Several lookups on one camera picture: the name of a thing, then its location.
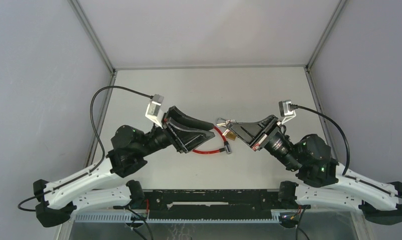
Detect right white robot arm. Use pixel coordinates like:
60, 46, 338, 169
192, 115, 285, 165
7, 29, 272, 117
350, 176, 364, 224
226, 115, 402, 226

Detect right black camera cable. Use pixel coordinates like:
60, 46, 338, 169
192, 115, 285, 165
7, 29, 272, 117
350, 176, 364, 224
290, 104, 402, 207

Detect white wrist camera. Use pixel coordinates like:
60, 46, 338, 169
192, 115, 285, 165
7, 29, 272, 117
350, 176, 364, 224
278, 100, 296, 125
145, 94, 164, 128

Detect padlock keys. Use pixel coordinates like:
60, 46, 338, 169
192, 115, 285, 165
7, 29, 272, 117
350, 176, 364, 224
216, 118, 236, 129

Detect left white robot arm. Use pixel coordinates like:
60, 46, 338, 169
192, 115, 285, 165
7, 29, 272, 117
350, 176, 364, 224
33, 106, 215, 228

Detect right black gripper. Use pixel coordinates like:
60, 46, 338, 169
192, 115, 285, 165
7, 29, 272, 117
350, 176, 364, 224
225, 115, 300, 173

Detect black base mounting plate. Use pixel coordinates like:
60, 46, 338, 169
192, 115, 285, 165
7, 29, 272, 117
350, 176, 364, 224
130, 189, 299, 216

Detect white slotted cable duct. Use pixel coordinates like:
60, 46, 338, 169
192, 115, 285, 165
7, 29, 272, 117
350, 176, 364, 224
74, 211, 281, 224

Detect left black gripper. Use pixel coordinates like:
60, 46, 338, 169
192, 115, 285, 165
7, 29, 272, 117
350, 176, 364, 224
137, 106, 214, 158

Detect left black camera cable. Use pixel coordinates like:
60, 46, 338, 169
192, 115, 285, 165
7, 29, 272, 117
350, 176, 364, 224
17, 85, 154, 213

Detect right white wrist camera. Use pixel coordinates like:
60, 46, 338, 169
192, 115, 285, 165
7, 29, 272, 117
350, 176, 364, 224
278, 100, 296, 125

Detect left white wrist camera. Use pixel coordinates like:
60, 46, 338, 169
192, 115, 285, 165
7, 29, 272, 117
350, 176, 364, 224
145, 94, 164, 128

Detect black camera cable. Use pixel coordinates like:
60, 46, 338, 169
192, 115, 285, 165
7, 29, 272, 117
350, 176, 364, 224
290, 104, 402, 207
17, 85, 154, 213

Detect aluminium frame rails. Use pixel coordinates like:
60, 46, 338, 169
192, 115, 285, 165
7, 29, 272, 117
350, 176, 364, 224
63, 0, 349, 213

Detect brass padlock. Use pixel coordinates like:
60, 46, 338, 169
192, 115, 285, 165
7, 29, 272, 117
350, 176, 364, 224
215, 117, 237, 141

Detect red cable bike lock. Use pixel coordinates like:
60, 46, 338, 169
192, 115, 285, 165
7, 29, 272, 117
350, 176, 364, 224
193, 126, 232, 155

